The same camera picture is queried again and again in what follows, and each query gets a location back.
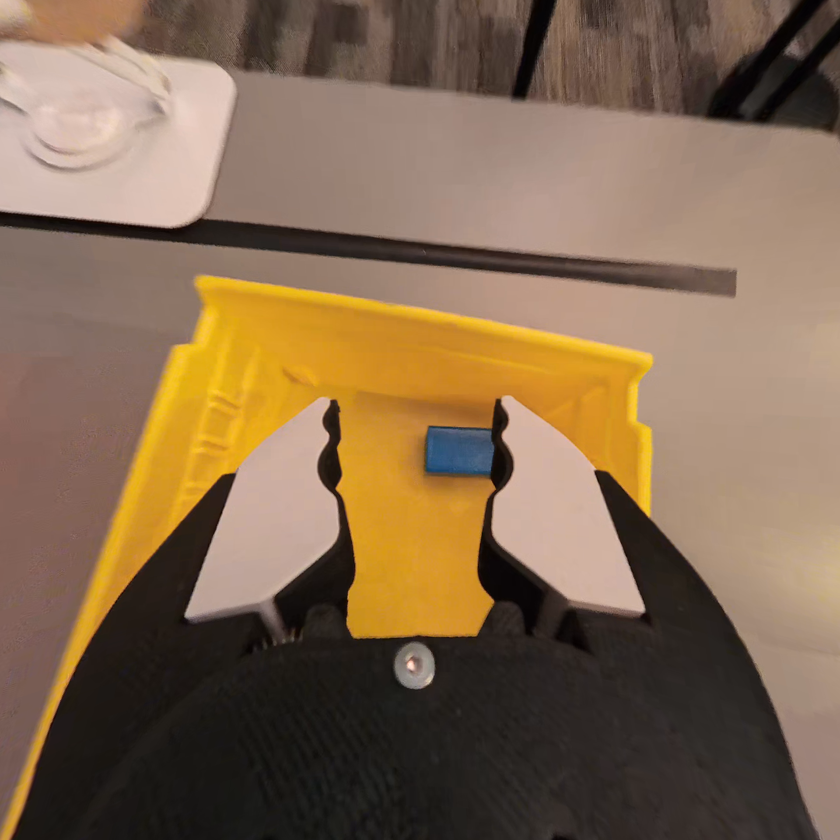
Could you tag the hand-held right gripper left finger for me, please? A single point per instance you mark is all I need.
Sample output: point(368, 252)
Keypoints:
point(269, 525)

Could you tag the black office chair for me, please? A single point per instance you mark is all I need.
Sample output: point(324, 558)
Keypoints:
point(754, 85)

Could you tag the clear glass dish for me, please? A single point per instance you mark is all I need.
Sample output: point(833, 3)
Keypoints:
point(79, 124)

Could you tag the yellow plastic bin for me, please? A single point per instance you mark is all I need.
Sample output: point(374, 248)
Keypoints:
point(407, 525)

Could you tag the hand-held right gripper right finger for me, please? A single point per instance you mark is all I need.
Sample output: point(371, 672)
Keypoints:
point(558, 525)

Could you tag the blue rectangular wooden block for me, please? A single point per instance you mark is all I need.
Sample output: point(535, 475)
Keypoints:
point(456, 446)

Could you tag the black metal leg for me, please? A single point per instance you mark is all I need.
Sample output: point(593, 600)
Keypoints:
point(533, 46)

